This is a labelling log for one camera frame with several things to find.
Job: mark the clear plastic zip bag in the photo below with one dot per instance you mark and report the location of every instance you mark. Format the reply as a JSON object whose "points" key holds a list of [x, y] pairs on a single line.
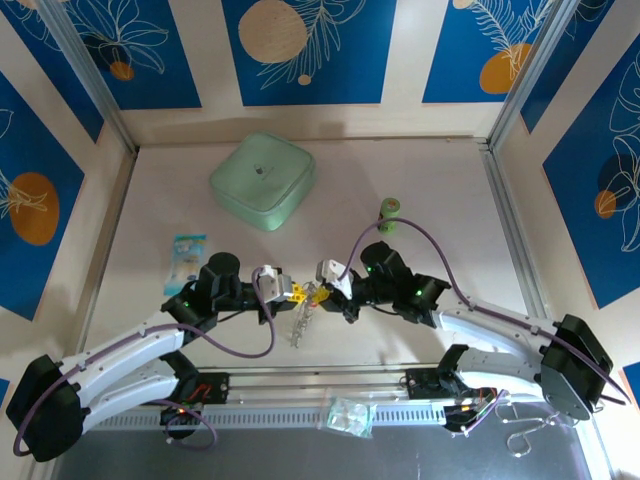
{"points": [[347, 417]]}

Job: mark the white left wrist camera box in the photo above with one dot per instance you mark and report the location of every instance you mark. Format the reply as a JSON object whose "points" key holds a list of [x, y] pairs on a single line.
{"points": [[270, 285]]}

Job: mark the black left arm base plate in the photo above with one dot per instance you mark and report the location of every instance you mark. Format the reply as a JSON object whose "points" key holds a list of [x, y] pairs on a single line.
{"points": [[215, 387]]}

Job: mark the aluminium side rail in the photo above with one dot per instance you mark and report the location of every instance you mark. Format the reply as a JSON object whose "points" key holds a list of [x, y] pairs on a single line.
{"points": [[108, 250], [517, 240]]}

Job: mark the yellow capped key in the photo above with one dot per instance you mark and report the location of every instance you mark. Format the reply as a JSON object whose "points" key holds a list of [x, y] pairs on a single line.
{"points": [[311, 290]]}

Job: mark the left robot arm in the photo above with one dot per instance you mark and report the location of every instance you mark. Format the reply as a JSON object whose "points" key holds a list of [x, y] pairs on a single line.
{"points": [[125, 345]]}

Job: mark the light blue snack packet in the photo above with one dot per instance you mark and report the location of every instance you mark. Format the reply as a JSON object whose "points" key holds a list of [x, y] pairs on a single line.
{"points": [[187, 250]]}

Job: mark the black controller box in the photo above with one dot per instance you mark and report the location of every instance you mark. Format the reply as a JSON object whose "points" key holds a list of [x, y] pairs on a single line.
{"points": [[182, 415], [465, 415]]}

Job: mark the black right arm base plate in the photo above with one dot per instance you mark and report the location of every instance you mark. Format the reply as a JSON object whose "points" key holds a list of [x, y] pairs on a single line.
{"points": [[422, 385]]}

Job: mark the mint green zip case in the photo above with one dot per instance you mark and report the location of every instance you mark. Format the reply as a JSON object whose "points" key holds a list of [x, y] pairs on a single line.
{"points": [[260, 180]]}

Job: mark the aluminium frame post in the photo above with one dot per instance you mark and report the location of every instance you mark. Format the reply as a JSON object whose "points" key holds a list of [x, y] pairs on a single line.
{"points": [[531, 75], [90, 75]]}

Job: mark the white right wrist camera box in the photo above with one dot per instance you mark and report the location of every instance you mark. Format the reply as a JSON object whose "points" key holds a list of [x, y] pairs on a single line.
{"points": [[332, 267]]}

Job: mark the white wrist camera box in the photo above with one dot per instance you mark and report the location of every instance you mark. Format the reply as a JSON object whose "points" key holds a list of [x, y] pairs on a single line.
{"points": [[270, 285], [332, 267]]}

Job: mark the green cylindrical can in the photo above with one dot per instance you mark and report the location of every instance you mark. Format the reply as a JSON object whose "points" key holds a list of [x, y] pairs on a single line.
{"points": [[389, 207]]}

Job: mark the aluminium mounting rail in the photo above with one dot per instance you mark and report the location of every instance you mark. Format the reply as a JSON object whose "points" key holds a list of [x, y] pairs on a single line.
{"points": [[300, 385]]}

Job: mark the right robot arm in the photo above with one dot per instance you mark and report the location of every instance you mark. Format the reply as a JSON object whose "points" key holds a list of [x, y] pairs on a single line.
{"points": [[495, 325]]}

